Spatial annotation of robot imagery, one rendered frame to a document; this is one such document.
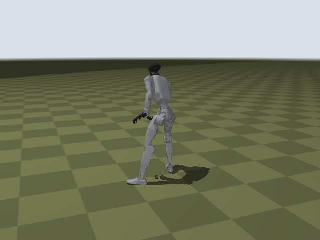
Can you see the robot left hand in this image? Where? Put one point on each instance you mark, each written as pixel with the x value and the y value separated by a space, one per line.
pixel 139 117

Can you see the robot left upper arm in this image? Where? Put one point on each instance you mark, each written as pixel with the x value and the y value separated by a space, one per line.
pixel 148 85

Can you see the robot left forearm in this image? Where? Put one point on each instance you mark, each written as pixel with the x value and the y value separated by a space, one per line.
pixel 147 106

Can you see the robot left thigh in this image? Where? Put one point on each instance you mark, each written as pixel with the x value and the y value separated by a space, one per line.
pixel 153 129

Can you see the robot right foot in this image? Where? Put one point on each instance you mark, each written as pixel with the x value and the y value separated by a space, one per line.
pixel 169 168

